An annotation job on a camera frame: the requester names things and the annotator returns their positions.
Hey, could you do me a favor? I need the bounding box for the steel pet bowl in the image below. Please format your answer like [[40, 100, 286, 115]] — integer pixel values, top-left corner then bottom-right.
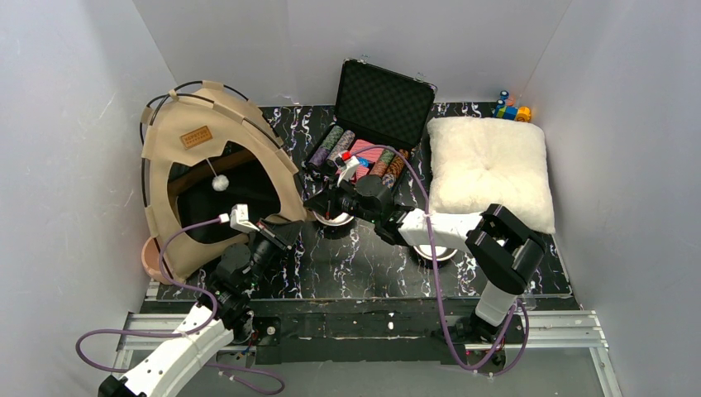
[[312, 212, 355, 227], [413, 245, 457, 262]]

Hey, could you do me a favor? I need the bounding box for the pink double bowl holder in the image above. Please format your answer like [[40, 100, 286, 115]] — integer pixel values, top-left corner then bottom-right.
[[141, 237, 170, 285]]

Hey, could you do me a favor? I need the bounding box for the tan fabric pet tent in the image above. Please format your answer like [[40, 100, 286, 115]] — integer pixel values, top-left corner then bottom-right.
[[139, 80, 312, 282]]

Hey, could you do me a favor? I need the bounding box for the white fluffy cushion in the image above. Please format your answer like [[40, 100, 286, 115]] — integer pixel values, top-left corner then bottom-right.
[[427, 117, 556, 234]]

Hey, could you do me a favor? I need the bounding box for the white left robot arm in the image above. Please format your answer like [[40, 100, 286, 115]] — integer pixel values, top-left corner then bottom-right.
[[98, 220, 303, 396]]

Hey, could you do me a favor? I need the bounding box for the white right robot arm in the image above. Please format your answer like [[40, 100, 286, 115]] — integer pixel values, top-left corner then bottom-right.
[[304, 175, 545, 327]]

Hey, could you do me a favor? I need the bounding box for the white pompom toy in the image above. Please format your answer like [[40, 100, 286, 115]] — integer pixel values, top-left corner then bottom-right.
[[212, 175, 229, 192]]

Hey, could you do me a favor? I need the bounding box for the black poker chip case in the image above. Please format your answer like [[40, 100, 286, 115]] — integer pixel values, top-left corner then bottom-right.
[[302, 59, 436, 180]]

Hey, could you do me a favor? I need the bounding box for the colourful toy train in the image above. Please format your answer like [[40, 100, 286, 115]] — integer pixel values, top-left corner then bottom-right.
[[493, 90, 532, 122]]

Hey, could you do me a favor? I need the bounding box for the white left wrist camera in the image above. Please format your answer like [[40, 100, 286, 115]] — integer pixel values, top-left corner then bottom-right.
[[229, 203, 260, 233]]

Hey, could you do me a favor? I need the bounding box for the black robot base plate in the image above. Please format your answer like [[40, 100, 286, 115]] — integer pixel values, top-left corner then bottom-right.
[[251, 298, 453, 365]]

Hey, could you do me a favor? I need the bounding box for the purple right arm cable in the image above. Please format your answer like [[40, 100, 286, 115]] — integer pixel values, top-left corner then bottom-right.
[[339, 145, 532, 376]]

